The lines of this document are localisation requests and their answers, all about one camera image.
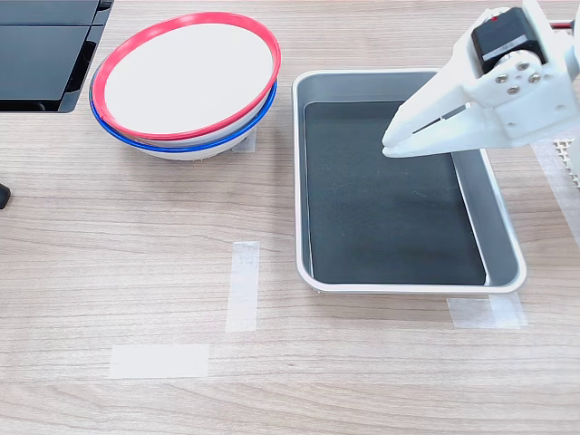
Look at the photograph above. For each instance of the white plate red rim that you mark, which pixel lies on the white plate red rim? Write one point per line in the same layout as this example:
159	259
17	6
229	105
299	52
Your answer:
186	77

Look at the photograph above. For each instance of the pale perforated plate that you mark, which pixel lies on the pale perforated plate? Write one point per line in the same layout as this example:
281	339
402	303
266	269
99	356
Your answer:
566	156

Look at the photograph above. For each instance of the long clear tape strip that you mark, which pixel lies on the long clear tape strip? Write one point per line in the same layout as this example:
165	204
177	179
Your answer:
243	285
555	181

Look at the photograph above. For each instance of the steel tray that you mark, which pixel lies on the steel tray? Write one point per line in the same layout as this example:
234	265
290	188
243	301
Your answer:
494	217

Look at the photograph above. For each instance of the black mat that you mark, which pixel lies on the black mat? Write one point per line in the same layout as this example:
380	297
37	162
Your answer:
385	213

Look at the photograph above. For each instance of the white plate blue rim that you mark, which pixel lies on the white plate blue rim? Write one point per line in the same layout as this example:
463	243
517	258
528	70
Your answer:
181	151

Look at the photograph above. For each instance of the wide clear tape patch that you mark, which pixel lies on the wide clear tape patch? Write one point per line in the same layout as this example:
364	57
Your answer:
158	361

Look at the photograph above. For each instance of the black flat device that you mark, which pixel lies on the black flat device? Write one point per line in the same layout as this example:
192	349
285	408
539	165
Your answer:
36	59

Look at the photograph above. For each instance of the small black object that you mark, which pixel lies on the small black object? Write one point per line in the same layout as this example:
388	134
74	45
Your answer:
3	196

